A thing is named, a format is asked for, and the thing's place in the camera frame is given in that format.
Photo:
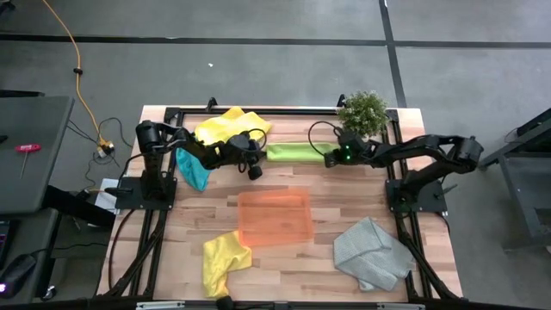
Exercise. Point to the grey waffle microfiber towel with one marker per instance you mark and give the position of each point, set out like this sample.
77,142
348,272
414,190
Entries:
370,254

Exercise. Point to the yellow power plug connector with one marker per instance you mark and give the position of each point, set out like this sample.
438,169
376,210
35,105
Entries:
105,149

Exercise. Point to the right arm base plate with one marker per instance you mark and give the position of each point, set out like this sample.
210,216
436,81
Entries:
430,202

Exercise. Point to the black caster wheel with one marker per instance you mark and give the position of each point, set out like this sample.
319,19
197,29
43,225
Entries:
49,293

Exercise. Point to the black computer mouse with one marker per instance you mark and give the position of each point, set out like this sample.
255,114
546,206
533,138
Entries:
17,273

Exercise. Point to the black clamp lever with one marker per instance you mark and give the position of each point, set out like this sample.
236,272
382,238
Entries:
118,190
445,191

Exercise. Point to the small black object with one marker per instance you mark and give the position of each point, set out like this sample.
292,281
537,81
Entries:
224,302

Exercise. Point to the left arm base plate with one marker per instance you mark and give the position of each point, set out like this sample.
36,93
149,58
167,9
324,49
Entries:
129,200

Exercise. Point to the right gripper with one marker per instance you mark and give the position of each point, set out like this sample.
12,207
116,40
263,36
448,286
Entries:
346,150

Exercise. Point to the orange translucent plastic bin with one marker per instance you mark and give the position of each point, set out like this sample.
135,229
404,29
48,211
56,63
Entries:
275,217

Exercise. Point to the black metal side table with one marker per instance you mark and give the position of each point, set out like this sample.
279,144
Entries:
529,194

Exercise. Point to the yellow microfiber towel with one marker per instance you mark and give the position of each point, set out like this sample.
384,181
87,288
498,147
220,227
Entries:
224,127
224,262

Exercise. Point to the white paper sheet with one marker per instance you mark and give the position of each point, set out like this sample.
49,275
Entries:
103,200

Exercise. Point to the small green potted plant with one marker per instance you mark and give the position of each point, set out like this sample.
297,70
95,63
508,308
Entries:
363,112

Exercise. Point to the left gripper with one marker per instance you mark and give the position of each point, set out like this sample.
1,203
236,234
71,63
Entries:
241,148

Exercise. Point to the green microfiber towel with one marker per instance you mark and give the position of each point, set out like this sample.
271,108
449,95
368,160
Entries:
297,152

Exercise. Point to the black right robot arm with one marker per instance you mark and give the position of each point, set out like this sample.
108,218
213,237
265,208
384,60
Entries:
413,148

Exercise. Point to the silver metal bracket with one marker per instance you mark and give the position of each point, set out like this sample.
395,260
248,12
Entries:
400,306
159,305

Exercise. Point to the black aluminium table frame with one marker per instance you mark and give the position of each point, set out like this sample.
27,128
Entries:
301,111

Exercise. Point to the grey side desk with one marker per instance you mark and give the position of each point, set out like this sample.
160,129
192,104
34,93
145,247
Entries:
39,185

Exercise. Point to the black low desk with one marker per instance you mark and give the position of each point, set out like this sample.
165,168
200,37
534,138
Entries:
30,232

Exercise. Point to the teal microfiber towel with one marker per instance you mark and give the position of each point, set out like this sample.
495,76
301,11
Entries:
193,172

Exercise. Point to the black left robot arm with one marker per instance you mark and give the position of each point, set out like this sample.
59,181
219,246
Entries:
150,138

